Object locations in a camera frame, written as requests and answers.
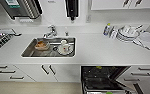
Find stainless steel dishwasher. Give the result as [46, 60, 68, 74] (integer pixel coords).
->
[80, 65, 144, 94]

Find white mug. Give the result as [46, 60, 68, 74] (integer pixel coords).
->
[57, 39, 73, 55]

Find chrome faucet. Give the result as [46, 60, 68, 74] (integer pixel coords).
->
[42, 24, 58, 39]

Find orange bowl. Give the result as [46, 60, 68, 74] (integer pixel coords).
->
[34, 39, 51, 51]

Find white two-door sink cabinet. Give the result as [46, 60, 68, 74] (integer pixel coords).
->
[14, 63, 82, 84]

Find blue dish soap bottle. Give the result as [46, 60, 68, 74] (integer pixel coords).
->
[103, 22, 112, 37]

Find black soap dispenser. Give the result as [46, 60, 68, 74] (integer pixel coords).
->
[64, 0, 81, 22]

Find small white bottle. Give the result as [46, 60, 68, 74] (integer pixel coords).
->
[110, 28, 118, 40]

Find stainless steel sink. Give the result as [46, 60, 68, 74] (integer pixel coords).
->
[20, 36, 77, 59]

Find stack of white dishes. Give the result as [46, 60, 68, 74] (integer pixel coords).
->
[115, 24, 142, 44]

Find steel paper towel dispenser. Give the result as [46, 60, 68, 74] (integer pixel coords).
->
[0, 0, 44, 21]

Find white drawer unit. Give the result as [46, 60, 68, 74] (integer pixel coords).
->
[119, 65, 150, 88]
[0, 64, 36, 83]

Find dish tray with cups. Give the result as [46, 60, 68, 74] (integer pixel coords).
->
[0, 28, 22, 52]

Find grey white dish cloth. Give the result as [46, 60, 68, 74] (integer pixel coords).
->
[134, 31, 150, 51]

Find white wall outlet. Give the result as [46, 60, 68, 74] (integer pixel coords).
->
[85, 13, 92, 24]

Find wire dishwasher rack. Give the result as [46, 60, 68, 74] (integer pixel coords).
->
[84, 68, 125, 91]

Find white wall cabinet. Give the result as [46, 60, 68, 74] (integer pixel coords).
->
[90, 0, 150, 11]

